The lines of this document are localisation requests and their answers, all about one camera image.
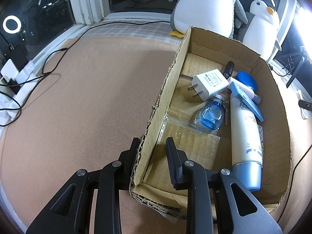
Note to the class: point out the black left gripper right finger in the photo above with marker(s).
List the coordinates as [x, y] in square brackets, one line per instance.
[174, 163]

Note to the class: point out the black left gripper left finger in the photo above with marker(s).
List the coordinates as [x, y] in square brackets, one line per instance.
[127, 159]

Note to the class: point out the brown cardboard box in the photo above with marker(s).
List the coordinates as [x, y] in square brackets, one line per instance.
[174, 114]

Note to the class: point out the silver key with ring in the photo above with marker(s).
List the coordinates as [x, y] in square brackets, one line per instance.
[226, 106]

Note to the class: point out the blue plastic phone stand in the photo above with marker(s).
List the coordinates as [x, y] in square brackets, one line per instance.
[239, 93]

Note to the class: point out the pink bottle grey cap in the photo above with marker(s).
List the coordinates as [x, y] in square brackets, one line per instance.
[256, 99]

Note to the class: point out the black cylinder tube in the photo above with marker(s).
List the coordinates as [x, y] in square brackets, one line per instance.
[228, 69]

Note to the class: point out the blue round case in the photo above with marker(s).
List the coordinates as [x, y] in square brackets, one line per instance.
[247, 80]

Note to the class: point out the blue small bottle in bag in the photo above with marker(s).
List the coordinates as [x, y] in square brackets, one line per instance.
[211, 115]

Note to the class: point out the white blue lotion tube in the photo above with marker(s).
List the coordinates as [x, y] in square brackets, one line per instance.
[246, 145]

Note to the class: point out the white charger adapter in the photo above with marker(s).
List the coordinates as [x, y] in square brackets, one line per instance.
[208, 84]

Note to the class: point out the plaid grey blanket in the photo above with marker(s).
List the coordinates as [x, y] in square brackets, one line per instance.
[152, 30]

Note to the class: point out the white power strip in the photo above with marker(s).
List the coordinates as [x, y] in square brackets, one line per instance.
[22, 83]

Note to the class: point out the small plush penguin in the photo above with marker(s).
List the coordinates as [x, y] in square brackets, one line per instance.
[258, 28]

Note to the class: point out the large plush penguin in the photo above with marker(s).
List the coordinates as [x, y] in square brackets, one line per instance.
[219, 16]

